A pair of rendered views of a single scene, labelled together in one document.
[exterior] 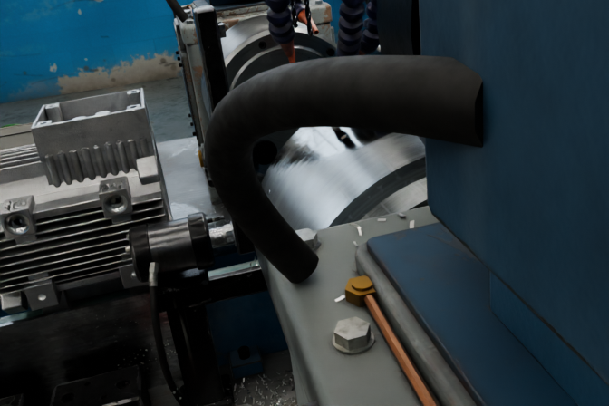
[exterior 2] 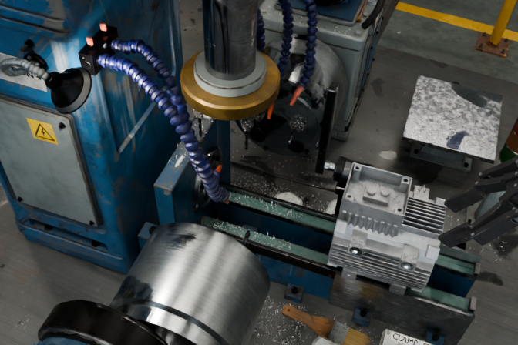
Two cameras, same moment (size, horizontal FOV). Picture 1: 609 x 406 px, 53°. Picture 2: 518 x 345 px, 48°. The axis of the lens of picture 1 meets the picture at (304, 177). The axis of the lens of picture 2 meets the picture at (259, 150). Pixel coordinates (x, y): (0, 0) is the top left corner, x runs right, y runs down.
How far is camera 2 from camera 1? 1.65 m
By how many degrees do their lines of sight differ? 105
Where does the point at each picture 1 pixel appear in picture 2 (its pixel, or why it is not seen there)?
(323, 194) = (331, 64)
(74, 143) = (390, 180)
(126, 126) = (363, 170)
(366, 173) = (322, 51)
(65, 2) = not seen: outside the picture
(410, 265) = (351, 13)
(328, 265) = (358, 28)
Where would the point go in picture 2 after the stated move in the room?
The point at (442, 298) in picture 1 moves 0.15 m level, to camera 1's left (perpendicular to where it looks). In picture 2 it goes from (353, 7) to (408, 26)
